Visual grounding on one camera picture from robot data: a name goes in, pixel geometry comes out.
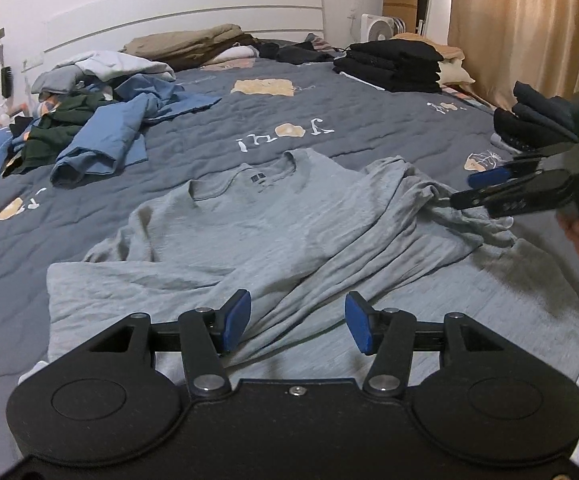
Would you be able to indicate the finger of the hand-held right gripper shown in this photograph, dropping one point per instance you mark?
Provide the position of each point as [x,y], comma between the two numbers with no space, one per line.
[519,195]
[489,177]

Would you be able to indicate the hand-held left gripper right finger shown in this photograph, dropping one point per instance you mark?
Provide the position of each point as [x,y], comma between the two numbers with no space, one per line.
[359,322]

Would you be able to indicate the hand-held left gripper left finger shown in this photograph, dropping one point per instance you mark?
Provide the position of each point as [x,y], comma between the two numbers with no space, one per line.
[237,320]

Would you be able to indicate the grey T-shirt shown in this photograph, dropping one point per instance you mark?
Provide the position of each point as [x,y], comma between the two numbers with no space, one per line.
[294,220]

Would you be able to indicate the stack of navy folded clothes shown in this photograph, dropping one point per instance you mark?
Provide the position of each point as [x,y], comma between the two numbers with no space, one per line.
[534,115]

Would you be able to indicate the stack of black folded clothes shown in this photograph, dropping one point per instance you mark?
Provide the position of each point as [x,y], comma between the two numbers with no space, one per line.
[394,65]

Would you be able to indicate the heap of black clothes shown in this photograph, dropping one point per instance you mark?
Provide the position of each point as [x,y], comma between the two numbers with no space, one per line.
[299,54]

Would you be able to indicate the khaki folded clothes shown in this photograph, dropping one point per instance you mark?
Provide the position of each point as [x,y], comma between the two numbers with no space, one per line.
[189,42]

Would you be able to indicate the cream pillow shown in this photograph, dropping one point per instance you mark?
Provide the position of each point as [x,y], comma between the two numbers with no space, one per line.
[457,72]

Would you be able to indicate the tan pillow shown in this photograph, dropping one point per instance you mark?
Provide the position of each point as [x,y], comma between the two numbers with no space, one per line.
[449,52]

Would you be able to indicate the grey quilted bedspread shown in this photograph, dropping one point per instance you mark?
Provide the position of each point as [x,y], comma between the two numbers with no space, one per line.
[369,115]

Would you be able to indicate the beige curtain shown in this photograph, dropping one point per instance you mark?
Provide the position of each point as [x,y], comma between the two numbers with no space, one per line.
[519,20]

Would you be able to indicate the white fan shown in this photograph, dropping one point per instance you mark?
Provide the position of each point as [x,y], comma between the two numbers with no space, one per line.
[377,27]

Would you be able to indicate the blue shirt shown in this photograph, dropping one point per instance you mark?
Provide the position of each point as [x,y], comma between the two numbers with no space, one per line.
[114,130]

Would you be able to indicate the dark green garment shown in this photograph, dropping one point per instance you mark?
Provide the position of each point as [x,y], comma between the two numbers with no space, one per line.
[54,140]

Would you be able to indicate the cream folded garment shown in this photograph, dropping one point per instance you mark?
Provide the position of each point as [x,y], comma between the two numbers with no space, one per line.
[234,54]

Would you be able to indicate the white garment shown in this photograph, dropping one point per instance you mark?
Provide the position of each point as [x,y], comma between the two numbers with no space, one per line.
[124,65]

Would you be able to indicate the colourful patterned cloth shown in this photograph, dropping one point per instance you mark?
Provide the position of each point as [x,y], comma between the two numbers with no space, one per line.
[49,107]

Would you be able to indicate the grey garment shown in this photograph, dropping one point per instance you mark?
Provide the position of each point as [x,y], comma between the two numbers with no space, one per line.
[57,80]

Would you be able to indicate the white headboard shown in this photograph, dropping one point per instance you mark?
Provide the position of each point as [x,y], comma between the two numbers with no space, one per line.
[169,20]

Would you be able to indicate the black hairbrush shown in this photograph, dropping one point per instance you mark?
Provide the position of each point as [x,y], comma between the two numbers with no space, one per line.
[6,82]

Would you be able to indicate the white wall switch plate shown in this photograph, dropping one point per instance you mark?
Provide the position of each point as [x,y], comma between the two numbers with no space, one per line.
[33,62]

